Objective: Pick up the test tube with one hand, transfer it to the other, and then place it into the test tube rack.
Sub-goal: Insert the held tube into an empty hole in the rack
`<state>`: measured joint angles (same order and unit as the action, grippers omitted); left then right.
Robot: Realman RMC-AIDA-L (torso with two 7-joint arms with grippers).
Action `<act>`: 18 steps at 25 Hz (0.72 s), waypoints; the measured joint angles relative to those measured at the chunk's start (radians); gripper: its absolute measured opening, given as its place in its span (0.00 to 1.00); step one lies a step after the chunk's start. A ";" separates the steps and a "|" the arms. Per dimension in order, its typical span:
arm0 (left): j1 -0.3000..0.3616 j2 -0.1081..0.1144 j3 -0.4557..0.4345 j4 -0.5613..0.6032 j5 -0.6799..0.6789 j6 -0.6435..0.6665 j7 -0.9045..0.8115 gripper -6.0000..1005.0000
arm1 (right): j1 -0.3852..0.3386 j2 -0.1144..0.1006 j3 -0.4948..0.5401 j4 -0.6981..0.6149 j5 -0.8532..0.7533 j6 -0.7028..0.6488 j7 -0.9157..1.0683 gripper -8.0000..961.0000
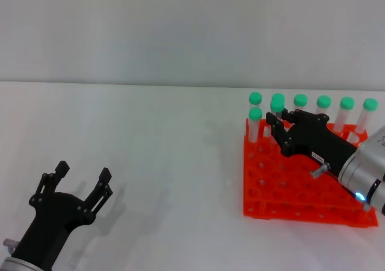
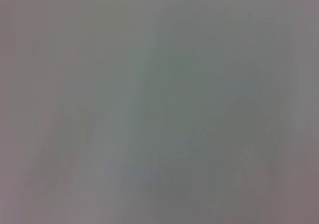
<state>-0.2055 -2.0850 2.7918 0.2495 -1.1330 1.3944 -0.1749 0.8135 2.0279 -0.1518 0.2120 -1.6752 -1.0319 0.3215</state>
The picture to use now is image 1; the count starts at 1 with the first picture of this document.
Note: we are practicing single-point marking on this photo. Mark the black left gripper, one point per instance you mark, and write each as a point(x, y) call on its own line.
point(51, 223)

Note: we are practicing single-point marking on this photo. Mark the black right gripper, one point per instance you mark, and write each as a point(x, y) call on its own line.
point(316, 138)

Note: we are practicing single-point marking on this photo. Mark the green capped clear test tube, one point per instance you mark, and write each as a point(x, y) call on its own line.
point(346, 103)
point(276, 104)
point(278, 95)
point(255, 114)
point(323, 101)
point(300, 100)
point(370, 104)
point(255, 97)

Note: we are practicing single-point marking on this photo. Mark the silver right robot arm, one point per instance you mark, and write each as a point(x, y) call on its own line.
point(367, 168)

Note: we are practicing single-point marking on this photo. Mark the orange plastic test tube rack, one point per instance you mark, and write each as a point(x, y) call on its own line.
point(285, 192)

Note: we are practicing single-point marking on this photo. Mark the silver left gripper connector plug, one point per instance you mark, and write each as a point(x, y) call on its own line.
point(9, 243)

